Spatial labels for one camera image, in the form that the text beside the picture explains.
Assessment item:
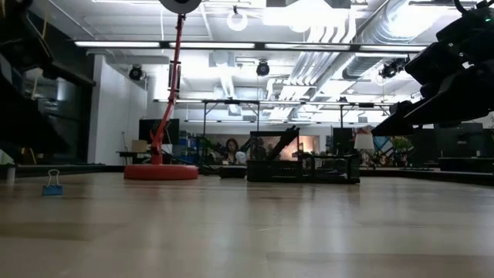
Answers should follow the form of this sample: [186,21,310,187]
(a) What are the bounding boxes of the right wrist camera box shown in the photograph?
[404,41,470,86]

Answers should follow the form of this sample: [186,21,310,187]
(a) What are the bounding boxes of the black aluminium table frame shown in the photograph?
[0,163,494,187]

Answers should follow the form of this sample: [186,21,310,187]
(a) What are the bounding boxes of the long ceiling light bar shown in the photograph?
[73,39,428,53]

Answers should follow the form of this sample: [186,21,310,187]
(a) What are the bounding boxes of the blue binder clip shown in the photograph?
[42,168,64,197]

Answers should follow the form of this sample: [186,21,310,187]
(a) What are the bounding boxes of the round ceiling ring light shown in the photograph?
[226,8,249,32]

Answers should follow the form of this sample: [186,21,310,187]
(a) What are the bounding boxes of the black mesh desk organizer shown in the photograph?
[246,130,361,185]

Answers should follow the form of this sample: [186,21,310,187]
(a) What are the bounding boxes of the cardboard box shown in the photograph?
[130,139,149,154]

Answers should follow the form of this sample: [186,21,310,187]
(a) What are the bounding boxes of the black lamp cable with switch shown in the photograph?
[161,148,248,180]

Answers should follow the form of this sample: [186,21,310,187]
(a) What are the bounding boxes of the white shade table lamp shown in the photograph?
[353,132,376,164]

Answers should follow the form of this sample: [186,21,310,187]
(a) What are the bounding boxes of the black monitor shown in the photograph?
[138,118,181,146]

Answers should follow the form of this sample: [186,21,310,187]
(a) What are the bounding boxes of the green leafy plant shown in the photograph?
[389,135,414,168]

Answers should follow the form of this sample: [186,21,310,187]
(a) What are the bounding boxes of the silver ceiling duct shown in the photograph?
[342,0,428,80]

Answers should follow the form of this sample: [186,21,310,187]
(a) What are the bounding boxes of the person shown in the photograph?
[225,137,249,166]

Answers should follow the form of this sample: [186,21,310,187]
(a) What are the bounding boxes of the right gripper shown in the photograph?
[370,0,494,137]

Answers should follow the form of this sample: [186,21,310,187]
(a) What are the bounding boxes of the black pen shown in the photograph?
[272,125,298,158]
[269,125,301,161]

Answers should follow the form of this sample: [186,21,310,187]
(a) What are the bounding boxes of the red desk lamp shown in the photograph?
[123,0,203,181]

